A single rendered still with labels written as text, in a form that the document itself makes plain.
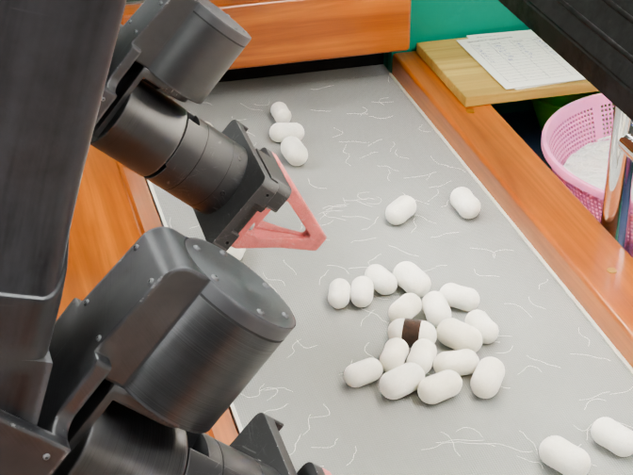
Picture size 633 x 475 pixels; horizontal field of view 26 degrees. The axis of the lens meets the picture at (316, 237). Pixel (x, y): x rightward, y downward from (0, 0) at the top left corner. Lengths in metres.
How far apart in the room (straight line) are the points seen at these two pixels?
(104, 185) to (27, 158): 0.76
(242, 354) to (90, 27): 0.15
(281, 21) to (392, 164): 0.19
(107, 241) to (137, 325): 0.62
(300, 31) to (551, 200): 0.34
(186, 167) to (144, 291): 0.43
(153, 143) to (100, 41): 0.47
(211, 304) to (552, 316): 0.60
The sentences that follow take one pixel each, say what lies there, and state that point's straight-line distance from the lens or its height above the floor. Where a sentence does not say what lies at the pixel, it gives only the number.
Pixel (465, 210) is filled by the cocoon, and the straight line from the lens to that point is 1.22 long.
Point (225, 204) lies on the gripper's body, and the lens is 0.98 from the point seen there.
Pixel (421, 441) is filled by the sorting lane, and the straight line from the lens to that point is 0.96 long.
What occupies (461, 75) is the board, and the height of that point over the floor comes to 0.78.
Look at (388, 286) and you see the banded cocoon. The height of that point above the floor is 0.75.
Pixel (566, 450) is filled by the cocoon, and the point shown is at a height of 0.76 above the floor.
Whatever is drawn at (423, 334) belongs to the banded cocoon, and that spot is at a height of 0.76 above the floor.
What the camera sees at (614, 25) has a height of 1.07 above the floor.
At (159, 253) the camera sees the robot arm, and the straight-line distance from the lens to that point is 0.54.
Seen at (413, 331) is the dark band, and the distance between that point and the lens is 1.04.
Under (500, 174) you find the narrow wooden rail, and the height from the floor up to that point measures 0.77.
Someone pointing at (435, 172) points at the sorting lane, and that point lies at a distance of 1.31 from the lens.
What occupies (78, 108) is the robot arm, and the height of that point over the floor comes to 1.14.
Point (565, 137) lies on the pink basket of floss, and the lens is 1.39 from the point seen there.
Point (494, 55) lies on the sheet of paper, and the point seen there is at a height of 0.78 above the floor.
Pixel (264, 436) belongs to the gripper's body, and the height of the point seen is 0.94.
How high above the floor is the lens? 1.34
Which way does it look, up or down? 30 degrees down
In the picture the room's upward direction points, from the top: straight up
